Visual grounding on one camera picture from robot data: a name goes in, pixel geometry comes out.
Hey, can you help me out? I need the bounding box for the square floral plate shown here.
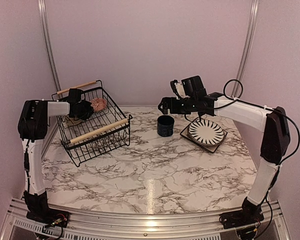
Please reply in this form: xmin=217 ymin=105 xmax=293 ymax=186
xmin=180 ymin=124 xmax=219 ymax=154

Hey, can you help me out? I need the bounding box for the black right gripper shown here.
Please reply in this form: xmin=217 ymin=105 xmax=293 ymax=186
xmin=158 ymin=96 xmax=197 ymax=114

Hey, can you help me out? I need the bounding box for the aluminium left corner post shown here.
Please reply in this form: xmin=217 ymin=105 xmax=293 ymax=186
xmin=37 ymin=0 xmax=61 ymax=92

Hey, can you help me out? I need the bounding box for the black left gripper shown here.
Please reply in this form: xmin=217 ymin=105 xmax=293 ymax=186
xmin=74 ymin=99 xmax=93 ymax=121

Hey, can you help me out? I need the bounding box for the blue white patterned bowl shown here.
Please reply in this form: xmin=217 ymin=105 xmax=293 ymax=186
xmin=90 ymin=97 xmax=107 ymax=113

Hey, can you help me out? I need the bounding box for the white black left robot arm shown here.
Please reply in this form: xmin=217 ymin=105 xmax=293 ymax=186
xmin=17 ymin=88 xmax=94 ymax=226

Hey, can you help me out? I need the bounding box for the beige ceramic bowl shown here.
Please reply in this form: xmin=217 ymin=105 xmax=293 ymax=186
xmin=63 ymin=116 xmax=83 ymax=128

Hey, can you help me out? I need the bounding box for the aluminium corner post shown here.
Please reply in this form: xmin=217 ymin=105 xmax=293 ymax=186
xmin=37 ymin=0 xmax=61 ymax=92
xmin=236 ymin=0 xmax=260 ymax=82

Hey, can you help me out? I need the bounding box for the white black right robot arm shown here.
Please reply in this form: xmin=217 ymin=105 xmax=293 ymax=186
xmin=158 ymin=75 xmax=291 ymax=224

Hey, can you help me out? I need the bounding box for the aluminium right corner post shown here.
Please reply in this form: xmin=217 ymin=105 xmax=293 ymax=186
xmin=236 ymin=0 xmax=260 ymax=82

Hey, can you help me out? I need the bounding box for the black wire dish rack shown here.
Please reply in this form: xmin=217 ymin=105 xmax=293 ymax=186
xmin=51 ymin=80 xmax=133 ymax=167

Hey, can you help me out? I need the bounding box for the dark blue mug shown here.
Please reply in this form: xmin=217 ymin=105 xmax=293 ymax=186
xmin=157 ymin=115 xmax=175 ymax=137

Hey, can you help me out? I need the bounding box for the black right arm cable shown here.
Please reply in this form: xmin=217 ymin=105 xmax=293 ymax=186
xmin=183 ymin=79 xmax=300 ymax=166

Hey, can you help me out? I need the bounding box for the white round plate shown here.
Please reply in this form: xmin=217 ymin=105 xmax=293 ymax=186
xmin=189 ymin=119 xmax=226 ymax=145

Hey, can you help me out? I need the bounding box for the aluminium front frame rail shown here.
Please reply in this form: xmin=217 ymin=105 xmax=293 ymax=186
xmin=0 ymin=197 xmax=291 ymax=240

